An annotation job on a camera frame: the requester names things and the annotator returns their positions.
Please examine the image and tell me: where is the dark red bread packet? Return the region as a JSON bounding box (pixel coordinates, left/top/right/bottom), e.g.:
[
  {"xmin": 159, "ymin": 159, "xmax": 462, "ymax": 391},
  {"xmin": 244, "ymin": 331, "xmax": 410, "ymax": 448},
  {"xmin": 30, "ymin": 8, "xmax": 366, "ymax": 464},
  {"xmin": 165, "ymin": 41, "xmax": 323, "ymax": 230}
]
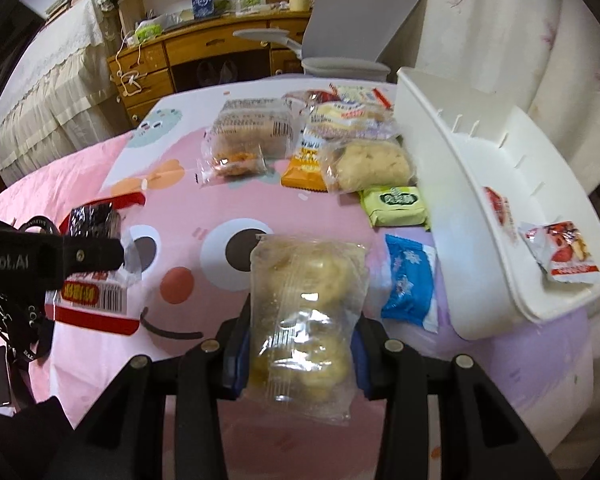
[{"xmin": 282, "ymin": 87, "xmax": 338, "ymax": 111}]

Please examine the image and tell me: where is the small clear cookie packet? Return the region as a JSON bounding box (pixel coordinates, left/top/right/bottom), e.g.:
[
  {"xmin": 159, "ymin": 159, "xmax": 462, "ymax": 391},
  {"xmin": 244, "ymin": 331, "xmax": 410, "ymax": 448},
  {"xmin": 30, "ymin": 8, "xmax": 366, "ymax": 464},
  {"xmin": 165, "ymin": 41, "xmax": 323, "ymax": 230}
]
[{"xmin": 196, "ymin": 146, "xmax": 269, "ymax": 187}]

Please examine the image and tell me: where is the round pale pastry packet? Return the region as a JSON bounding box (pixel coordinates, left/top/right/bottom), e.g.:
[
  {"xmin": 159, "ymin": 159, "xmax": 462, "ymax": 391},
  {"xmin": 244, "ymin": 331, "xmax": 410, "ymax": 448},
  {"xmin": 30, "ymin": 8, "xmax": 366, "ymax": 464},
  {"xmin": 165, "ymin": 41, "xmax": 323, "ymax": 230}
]
[{"xmin": 324, "ymin": 137, "xmax": 417, "ymax": 195}]

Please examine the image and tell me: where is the white cable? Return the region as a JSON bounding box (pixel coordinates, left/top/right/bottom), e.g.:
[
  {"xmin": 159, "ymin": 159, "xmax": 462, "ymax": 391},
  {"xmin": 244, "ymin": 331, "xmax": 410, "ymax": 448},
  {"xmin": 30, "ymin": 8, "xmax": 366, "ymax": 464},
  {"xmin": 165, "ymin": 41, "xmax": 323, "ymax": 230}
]
[{"xmin": 111, "ymin": 30, "xmax": 148, "ymax": 97}]

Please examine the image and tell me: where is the blue white snack packet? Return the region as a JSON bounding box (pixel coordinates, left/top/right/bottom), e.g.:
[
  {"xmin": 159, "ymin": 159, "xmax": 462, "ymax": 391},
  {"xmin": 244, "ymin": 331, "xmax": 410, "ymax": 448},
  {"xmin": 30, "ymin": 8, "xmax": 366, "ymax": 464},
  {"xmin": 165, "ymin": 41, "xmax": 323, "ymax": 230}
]
[{"xmin": 380, "ymin": 234, "xmax": 440, "ymax": 334}]

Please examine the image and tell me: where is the grey office chair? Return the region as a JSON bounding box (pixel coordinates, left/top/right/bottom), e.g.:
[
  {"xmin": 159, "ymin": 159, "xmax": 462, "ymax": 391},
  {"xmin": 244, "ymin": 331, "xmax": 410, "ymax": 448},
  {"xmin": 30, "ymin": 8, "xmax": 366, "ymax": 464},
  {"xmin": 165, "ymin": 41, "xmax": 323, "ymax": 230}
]
[{"xmin": 232, "ymin": 0, "xmax": 427, "ymax": 81}]

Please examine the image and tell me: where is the cartoon printed cloth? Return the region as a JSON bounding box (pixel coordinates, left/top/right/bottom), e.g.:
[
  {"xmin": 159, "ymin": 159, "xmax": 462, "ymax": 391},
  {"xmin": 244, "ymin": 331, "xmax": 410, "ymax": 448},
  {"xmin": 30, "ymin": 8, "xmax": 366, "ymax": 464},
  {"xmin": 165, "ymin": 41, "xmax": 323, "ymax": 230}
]
[{"xmin": 45, "ymin": 74, "xmax": 596, "ymax": 480}]

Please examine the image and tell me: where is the white plastic bin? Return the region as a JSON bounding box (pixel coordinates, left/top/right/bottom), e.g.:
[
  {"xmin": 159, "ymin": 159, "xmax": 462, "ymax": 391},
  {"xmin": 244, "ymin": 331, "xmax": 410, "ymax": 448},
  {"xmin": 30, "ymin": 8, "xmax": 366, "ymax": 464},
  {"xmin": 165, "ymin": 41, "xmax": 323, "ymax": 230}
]
[{"xmin": 394, "ymin": 66, "xmax": 600, "ymax": 342}]

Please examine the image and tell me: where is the green snack packet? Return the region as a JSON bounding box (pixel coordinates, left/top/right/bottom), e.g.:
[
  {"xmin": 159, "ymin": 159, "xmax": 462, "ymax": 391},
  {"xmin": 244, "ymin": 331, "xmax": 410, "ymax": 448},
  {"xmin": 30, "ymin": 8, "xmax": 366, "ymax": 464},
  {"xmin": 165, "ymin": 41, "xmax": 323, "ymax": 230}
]
[{"xmin": 360, "ymin": 185, "xmax": 432, "ymax": 232}]

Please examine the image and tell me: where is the large clear bread packet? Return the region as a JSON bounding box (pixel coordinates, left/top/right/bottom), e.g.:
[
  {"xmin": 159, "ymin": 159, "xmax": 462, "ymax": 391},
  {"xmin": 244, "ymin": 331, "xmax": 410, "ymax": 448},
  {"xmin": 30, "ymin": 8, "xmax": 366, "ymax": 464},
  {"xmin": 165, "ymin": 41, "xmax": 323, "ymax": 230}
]
[{"xmin": 207, "ymin": 97, "xmax": 297, "ymax": 161}]

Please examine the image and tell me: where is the wooden desk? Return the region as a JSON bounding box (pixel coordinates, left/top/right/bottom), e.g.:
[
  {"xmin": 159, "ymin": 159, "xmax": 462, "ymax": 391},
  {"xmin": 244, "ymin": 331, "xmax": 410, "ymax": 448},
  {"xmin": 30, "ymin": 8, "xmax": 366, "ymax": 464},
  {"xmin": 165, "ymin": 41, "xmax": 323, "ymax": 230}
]
[{"xmin": 106, "ymin": 0, "xmax": 331, "ymax": 126}]

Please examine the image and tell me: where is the cream lace cover cloth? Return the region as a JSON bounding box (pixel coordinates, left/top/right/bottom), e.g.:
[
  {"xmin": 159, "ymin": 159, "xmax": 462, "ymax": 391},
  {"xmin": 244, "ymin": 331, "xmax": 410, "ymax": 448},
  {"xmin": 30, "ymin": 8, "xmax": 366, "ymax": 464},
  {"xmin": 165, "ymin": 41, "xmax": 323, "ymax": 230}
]
[{"xmin": 0, "ymin": 0, "xmax": 131, "ymax": 171}]

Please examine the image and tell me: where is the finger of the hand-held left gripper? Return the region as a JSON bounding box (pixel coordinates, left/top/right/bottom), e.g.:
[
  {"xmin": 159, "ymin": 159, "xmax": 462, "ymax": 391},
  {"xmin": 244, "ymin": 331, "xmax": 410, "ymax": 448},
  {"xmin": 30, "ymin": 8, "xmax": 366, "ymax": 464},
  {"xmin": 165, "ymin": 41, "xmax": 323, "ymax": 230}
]
[{"xmin": 62, "ymin": 236, "xmax": 127, "ymax": 279}]

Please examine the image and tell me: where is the red white barcode packet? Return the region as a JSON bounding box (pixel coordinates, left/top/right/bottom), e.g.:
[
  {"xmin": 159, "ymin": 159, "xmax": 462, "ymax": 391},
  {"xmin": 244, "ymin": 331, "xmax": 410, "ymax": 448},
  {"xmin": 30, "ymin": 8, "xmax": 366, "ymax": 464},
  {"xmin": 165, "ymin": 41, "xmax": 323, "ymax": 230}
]
[{"xmin": 332, "ymin": 84, "xmax": 396, "ymax": 111}]

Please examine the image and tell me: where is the white floral curtain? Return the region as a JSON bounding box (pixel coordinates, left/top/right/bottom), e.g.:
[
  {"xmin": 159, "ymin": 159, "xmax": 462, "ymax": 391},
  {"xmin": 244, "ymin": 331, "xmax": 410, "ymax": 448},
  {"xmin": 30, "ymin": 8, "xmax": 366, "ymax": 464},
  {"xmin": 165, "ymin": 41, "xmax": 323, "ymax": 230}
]
[{"xmin": 410, "ymin": 0, "xmax": 600, "ymax": 211}]

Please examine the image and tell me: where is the red nut snack packet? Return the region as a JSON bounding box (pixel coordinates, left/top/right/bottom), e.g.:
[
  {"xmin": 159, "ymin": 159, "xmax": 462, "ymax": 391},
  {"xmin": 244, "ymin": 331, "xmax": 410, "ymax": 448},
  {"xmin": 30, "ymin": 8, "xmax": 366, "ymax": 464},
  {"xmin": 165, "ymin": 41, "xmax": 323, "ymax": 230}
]
[{"xmin": 519, "ymin": 220, "xmax": 600, "ymax": 285}]

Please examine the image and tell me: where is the black strap bag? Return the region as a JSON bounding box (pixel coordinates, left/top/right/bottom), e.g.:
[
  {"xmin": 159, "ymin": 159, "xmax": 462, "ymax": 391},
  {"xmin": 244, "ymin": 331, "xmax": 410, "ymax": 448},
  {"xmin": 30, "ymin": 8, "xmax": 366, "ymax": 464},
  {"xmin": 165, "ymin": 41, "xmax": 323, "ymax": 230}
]
[{"xmin": 0, "ymin": 214, "xmax": 76, "ymax": 461}]

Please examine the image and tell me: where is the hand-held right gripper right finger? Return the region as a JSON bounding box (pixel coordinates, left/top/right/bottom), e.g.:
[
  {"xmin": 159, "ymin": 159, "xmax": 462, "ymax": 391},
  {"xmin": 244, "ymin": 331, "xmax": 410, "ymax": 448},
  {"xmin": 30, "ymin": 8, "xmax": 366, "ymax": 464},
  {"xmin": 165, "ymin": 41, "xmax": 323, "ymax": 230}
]
[{"xmin": 350, "ymin": 310, "xmax": 546, "ymax": 480}]

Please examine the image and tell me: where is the clear pale pastry packet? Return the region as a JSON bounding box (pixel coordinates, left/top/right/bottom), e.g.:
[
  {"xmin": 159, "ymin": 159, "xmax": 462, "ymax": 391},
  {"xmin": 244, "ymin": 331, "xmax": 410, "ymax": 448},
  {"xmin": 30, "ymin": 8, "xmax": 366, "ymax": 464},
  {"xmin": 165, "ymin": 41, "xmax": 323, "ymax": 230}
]
[{"xmin": 250, "ymin": 232, "xmax": 370, "ymax": 427}]

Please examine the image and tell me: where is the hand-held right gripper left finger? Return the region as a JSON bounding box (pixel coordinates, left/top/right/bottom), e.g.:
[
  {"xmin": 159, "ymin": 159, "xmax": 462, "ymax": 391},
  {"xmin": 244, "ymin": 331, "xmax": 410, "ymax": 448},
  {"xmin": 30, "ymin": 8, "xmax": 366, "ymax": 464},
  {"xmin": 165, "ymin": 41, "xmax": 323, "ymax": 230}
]
[{"xmin": 55, "ymin": 295, "xmax": 256, "ymax": 480}]

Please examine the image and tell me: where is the orange snack packet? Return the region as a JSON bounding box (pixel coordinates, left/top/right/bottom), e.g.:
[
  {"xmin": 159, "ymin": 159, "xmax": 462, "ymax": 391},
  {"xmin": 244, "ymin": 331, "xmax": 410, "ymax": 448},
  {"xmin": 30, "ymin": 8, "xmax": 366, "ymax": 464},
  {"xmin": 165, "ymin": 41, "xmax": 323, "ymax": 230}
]
[{"xmin": 280, "ymin": 132, "xmax": 333, "ymax": 193}]

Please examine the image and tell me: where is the dark plastic bag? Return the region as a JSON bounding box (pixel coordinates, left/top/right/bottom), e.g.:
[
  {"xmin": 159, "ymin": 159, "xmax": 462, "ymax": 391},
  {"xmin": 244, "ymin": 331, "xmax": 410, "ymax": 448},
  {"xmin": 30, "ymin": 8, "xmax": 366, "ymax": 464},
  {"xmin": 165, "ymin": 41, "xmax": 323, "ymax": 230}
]
[{"xmin": 197, "ymin": 57, "xmax": 233, "ymax": 81}]

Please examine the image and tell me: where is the yellow white snack packet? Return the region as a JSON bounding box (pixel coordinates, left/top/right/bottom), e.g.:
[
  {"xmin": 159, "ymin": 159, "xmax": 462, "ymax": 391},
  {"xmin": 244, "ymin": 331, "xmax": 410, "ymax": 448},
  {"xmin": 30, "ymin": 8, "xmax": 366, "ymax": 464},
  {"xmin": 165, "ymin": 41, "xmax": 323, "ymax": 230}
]
[{"xmin": 305, "ymin": 102, "xmax": 397, "ymax": 142}]

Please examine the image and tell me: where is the green tissue pack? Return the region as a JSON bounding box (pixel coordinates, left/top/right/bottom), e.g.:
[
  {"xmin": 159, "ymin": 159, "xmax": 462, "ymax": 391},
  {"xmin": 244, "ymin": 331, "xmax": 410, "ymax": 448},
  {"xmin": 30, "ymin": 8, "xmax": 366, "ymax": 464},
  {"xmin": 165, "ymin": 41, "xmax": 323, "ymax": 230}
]
[{"xmin": 134, "ymin": 20, "xmax": 163, "ymax": 43}]

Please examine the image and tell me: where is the pink blanket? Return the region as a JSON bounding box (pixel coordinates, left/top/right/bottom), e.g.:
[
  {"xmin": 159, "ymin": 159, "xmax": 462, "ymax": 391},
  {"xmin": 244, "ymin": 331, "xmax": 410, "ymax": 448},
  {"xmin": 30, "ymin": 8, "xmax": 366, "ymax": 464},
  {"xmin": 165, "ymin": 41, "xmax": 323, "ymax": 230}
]
[{"xmin": 0, "ymin": 130, "xmax": 146, "ymax": 241}]

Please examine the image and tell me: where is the red striped cake packet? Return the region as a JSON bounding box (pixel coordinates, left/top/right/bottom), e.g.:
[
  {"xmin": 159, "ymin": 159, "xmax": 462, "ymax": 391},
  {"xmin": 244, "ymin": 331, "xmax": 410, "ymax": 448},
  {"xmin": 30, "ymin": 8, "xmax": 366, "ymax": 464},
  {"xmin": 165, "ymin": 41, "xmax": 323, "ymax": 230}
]
[{"xmin": 44, "ymin": 200, "xmax": 148, "ymax": 337}]

